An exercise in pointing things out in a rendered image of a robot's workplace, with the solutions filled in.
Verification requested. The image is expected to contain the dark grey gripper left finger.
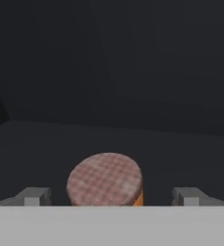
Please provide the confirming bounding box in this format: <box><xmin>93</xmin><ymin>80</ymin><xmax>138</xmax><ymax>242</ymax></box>
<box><xmin>0</xmin><ymin>186</ymin><xmax>53</xmax><ymax>207</ymax></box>

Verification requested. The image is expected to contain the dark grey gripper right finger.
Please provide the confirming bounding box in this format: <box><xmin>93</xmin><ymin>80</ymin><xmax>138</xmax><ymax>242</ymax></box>
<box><xmin>171</xmin><ymin>186</ymin><xmax>224</xmax><ymax>207</ymax></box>

